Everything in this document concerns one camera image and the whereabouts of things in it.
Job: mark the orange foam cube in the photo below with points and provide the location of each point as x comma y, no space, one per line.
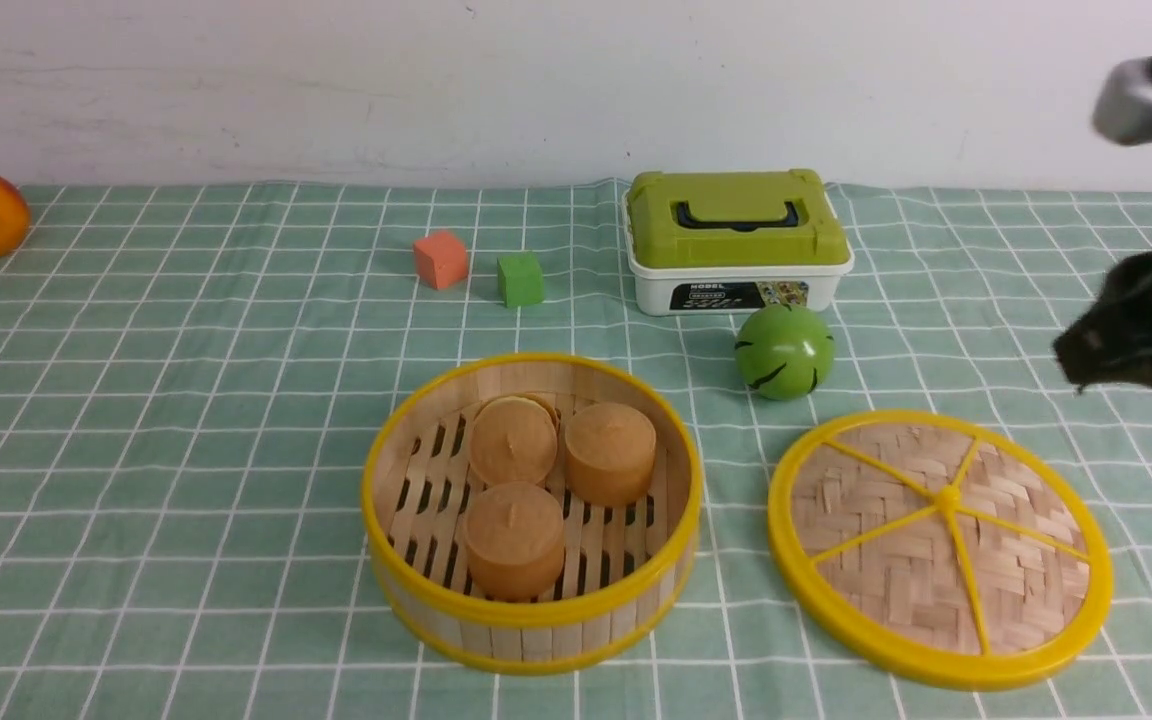
441,260

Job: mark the green and white toolbox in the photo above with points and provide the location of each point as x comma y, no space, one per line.
733,242

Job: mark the green foam cube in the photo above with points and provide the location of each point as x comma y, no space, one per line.
520,279

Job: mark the yellow woven steamer lid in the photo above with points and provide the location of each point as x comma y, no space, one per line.
939,550

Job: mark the brown steamed bun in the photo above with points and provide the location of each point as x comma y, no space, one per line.
514,439
514,538
610,454

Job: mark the brown steamed bun left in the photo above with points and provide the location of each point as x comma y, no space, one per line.
514,439

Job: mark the yellow bamboo steamer basket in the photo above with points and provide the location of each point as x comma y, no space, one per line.
625,566

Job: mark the brown steamed bun front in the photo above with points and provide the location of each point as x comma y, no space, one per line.
514,538

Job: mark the green toy melon ball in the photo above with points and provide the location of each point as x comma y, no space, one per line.
784,352

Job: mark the green checkered tablecloth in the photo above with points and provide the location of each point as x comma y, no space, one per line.
190,379

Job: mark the brown steamed bun right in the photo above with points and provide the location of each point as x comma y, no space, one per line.
610,454

